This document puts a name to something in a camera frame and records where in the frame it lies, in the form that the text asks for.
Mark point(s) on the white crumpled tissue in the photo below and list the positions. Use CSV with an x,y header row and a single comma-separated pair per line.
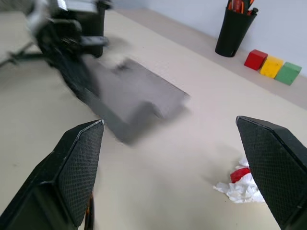
x,y
239,191

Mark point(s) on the green wooden block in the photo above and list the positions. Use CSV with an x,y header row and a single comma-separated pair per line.
x,y
287,73

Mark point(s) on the grey folded cloth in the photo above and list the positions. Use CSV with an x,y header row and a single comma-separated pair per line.
x,y
139,95

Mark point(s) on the orange marker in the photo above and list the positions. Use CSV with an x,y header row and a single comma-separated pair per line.
x,y
242,6

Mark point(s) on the yellow wooden block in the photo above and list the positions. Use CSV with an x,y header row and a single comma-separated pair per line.
x,y
271,67

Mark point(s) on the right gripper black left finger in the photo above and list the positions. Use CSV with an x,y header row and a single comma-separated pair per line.
x,y
72,172

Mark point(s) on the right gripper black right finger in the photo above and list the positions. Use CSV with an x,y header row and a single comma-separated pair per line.
x,y
278,167

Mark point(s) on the red wooden block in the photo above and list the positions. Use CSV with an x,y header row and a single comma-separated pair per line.
x,y
255,59

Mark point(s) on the black pen holder cup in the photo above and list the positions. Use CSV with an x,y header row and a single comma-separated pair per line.
x,y
232,33

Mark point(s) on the red marker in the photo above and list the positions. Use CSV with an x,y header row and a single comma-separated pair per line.
x,y
233,4

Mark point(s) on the black marker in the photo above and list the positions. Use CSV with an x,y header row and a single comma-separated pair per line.
x,y
253,11

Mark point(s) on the red wrapper scrap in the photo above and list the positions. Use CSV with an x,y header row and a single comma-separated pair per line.
x,y
239,174

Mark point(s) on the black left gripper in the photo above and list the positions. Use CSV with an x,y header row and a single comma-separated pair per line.
x,y
60,38

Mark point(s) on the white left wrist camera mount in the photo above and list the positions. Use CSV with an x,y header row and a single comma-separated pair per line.
x,y
76,4

